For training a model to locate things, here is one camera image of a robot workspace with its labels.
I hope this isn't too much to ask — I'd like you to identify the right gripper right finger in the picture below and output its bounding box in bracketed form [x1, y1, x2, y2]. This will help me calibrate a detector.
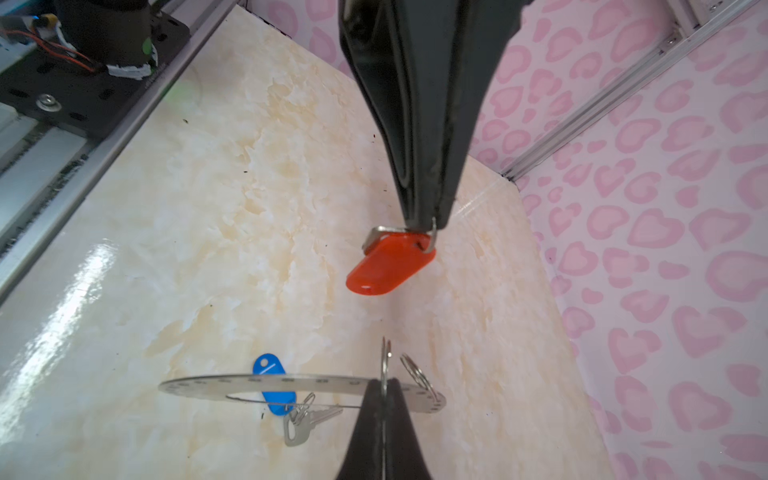
[383, 379, 432, 480]

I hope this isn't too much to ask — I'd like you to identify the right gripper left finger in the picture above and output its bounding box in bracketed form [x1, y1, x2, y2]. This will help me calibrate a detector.
[336, 380, 385, 480]

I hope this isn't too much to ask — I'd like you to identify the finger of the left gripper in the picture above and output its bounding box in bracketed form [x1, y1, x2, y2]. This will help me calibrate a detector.
[338, 1, 431, 231]
[389, 1, 528, 231]

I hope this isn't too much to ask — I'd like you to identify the metal perforated ring disc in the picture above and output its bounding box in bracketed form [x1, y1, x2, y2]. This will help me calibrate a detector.
[158, 354, 447, 413]

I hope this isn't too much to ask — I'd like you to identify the key with blue tag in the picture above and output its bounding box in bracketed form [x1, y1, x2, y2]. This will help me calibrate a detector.
[251, 352, 344, 448]

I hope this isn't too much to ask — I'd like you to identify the key with red tag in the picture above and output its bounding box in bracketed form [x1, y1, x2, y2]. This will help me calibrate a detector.
[346, 219, 438, 296]

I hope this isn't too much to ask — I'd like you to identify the diagonal aluminium frame bar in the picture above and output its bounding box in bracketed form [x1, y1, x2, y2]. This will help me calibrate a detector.
[501, 0, 755, 181]

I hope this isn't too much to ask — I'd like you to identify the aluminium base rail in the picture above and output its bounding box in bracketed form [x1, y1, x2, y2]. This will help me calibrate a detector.
[1, 1, 233, 295]

